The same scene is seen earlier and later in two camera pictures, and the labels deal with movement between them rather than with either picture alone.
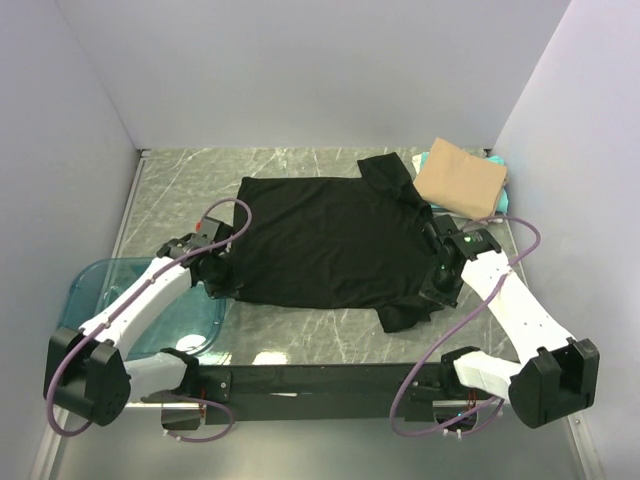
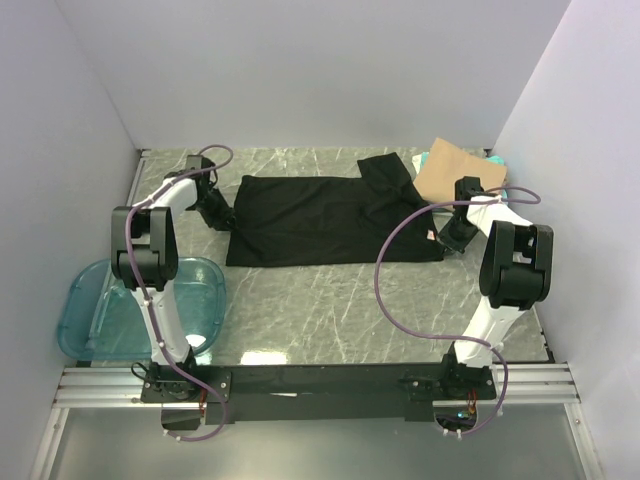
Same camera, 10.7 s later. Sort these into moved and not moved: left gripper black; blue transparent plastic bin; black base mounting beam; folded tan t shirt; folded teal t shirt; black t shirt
Moved: left gripper black; black t shirt
Not moved: folded teal t shirt; blue transparent plastic bin; black base mounting beam; folded tan t shirt
